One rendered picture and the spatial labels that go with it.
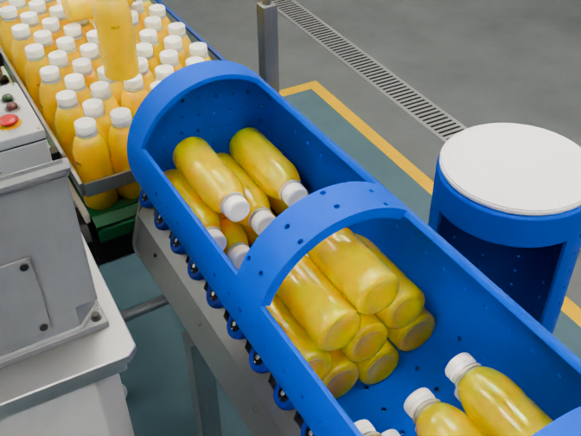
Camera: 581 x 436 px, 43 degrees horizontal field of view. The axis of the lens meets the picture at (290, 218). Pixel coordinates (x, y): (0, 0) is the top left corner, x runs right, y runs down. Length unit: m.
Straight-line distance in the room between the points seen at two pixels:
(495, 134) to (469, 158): 0.10
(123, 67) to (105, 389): 0.68
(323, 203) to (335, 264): 0.08
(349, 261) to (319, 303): 0.07
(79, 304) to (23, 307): 0.06
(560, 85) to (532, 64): 0.23
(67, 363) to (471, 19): 3.86
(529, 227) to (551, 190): 0.08
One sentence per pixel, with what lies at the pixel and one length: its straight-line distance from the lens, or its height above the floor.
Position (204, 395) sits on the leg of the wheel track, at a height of 0.45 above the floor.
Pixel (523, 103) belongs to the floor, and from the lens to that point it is 3.71.
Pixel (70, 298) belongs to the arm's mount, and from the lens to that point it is 0.87.
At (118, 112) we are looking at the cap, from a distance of 1.44.
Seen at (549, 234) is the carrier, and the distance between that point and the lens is 1.32.
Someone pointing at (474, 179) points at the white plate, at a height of 1.04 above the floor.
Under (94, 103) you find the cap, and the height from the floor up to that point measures 1.08.
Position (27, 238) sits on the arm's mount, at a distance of 0.80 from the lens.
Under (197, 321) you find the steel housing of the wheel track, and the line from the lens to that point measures 1.27.
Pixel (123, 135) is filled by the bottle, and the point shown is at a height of 1.05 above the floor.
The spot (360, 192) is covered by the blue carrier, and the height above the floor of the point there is 1.23.
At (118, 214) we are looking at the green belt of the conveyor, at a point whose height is 0.90.
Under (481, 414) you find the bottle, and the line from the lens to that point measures 0.89.
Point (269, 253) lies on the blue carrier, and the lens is 0.91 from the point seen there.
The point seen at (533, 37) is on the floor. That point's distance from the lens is 4.37.
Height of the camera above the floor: 1.80
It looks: 39 degrees down
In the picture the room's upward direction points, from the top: 1 degrees counter-clockwise
